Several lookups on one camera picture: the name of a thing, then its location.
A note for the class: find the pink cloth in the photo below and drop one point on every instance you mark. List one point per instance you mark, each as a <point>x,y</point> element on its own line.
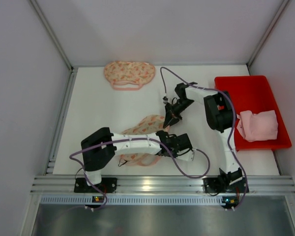
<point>258,127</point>

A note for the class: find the slotted grey cable duct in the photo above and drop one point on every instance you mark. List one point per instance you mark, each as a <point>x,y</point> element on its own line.
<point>154,200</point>

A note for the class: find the aluminium mounting rail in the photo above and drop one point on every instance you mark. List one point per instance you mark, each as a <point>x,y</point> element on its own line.
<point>258,185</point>

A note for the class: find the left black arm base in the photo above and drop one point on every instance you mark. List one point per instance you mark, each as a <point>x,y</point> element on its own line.
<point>107,185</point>

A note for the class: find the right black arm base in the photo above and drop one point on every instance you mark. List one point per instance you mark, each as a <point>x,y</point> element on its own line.
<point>215,185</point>

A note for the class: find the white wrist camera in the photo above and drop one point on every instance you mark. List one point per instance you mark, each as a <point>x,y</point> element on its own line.
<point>165,99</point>
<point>187,155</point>

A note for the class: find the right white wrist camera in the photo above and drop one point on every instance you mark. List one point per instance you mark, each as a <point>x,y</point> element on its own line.
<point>165,99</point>

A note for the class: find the floral mesh laundry bag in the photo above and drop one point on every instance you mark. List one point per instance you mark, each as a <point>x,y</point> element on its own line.
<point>149,124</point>

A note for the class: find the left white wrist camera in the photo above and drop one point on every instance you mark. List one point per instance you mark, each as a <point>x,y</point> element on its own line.
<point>187,155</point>

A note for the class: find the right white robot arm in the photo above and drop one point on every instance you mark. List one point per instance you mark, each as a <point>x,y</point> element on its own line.
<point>220,117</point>

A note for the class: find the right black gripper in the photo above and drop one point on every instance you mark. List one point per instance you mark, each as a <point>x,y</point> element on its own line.
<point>172,111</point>

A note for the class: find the red plastic tray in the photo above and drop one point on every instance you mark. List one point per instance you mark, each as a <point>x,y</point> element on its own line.
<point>254,93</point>

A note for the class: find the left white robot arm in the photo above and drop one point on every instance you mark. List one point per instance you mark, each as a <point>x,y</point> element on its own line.
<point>101,146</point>

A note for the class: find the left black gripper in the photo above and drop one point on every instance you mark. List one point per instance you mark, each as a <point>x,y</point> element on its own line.
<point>176,149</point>

